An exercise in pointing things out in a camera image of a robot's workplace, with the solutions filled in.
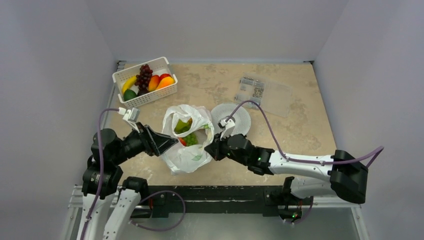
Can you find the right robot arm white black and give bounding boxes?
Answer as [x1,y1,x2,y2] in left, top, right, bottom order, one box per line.
[204,134,369,204]

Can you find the white plastic basket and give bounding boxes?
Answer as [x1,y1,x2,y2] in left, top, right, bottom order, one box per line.
[112,56,178,108]

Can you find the fake green pear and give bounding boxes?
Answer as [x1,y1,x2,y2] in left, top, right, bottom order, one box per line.
[174,118,193,134]

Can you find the fake green avocado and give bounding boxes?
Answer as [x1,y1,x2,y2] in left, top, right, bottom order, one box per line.
[123,89,138,102]

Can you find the clear plastic screw box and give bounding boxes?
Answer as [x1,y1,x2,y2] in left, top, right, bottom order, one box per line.
[234,72,292,118]

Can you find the fake yellow banana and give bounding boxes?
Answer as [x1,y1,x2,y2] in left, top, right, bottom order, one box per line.
[121,76,137,94]

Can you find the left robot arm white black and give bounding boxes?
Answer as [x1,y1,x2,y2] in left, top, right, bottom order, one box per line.
[77,122,179,240]

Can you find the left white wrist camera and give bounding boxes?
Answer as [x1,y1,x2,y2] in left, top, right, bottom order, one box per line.
[118,107,140,132]

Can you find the fake green grapes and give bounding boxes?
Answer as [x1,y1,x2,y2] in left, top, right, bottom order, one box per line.
[183,132,199,147]

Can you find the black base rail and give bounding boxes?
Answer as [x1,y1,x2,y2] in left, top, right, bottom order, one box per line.
[129,184,314,220]

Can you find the fake red fruit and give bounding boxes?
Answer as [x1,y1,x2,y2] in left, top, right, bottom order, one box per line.
[179,138,187,147]

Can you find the white filament spool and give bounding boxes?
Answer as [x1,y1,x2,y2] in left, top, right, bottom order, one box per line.
[210,103,252,136]

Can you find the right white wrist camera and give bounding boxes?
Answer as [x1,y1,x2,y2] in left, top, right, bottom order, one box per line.
[218,117,236,140]

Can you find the fake orange mango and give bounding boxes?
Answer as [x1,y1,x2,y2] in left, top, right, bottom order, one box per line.
[147,75,161,92]

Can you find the white plastic bag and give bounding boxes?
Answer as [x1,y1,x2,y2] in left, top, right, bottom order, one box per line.
[161,104,215,175]

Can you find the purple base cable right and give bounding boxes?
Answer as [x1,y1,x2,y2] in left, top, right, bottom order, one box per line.
[281,195,316,226]

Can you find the fake red peach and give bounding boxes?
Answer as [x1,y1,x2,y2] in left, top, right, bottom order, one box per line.
[159,73,171,80]

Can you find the fake orange fruit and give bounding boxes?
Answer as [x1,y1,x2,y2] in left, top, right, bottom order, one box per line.
[156,76,175,90]

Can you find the fake purple grapes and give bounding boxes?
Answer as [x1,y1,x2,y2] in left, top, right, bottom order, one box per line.
[135,64,153,90]

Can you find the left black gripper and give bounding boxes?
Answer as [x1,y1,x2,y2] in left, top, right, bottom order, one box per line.
[112,121,177,164]

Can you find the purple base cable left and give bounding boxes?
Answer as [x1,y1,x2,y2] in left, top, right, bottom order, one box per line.
[129,190,186,232]

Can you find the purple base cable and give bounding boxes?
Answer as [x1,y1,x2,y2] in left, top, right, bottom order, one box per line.
[281,195,316,226]
[129,190,186,232]

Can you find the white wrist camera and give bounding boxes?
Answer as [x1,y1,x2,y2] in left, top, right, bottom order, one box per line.
[218,117,236,140]
[118,107,140,132]

